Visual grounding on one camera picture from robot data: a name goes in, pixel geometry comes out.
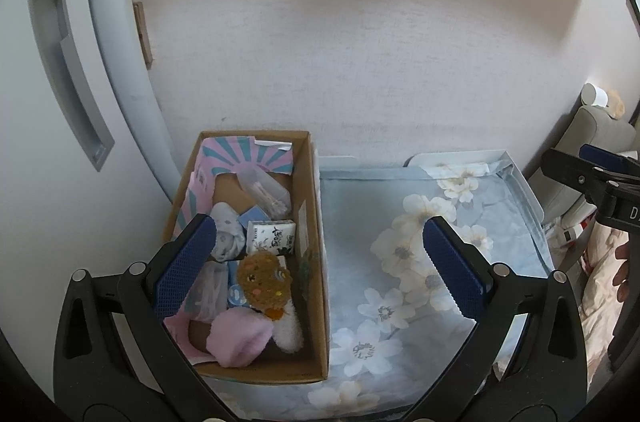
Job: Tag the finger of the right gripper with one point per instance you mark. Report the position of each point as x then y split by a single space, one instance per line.
621 163
578 174

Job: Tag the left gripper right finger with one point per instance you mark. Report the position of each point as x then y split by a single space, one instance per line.
481 295

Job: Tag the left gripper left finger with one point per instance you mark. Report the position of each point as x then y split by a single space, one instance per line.
157 293

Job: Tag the brown plush cookie toy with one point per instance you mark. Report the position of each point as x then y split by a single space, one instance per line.
267 284

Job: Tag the white black patterned pack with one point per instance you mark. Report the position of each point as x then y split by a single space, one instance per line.
276 237

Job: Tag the person right hand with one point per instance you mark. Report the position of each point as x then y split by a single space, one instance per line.
620 280

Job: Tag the grey cushion chair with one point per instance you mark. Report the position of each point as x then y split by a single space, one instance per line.
592 139

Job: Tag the white cylinder cup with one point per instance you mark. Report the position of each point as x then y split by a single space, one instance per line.
593 95

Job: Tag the clear plastic bag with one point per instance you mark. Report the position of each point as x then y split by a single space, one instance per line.
208 295

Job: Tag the white blue tissue pack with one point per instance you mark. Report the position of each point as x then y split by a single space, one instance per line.
235 294

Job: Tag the white patterned sock roll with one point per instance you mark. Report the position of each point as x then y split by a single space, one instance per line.
230 237

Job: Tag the pink fluffy cloth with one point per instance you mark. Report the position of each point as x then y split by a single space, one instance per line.
238 336

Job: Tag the floral blue table mat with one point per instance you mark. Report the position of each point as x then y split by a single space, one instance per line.
393 324

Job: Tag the brown cardboard box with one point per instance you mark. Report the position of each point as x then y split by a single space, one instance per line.
305 251

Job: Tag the white wardrobe door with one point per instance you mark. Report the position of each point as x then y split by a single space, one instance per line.
58 214

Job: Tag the small blue box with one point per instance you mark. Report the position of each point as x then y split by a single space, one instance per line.
253 216

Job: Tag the pink teal paper liner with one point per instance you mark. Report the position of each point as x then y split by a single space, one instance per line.
241 299

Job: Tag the clear cotton swab pack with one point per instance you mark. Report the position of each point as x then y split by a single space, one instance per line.
273 198

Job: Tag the grey recessed door handle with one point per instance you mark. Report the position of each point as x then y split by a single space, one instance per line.
61 63

